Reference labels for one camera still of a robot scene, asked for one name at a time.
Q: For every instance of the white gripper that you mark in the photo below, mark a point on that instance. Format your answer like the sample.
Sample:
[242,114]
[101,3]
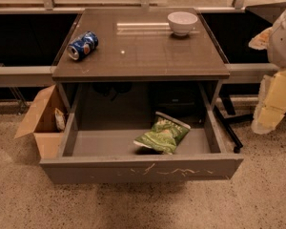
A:
[283,42]

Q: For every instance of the green jalapeno chip bag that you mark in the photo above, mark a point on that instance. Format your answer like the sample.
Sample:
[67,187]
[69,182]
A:
[165,134]

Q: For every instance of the grey cabinet with counter top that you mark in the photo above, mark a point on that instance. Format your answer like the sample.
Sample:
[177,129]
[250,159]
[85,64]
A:
[140,68]

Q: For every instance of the open grey top drawer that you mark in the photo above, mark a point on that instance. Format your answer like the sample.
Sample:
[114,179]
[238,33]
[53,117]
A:
[97,146]

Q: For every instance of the small snack bag in box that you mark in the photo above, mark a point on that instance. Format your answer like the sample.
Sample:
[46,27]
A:
[60,120]

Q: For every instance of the black stand with legs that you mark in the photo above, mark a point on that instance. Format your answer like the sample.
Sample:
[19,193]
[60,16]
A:
[228,121]

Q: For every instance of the white ceramic bowl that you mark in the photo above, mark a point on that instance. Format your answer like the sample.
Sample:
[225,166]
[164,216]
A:
[181,22]

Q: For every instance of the crushed blue soda can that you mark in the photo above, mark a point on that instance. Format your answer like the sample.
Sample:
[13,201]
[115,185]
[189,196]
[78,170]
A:
[82,45]

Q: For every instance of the open cardboard box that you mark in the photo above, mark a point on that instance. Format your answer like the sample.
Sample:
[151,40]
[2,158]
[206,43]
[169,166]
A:
[40,120]

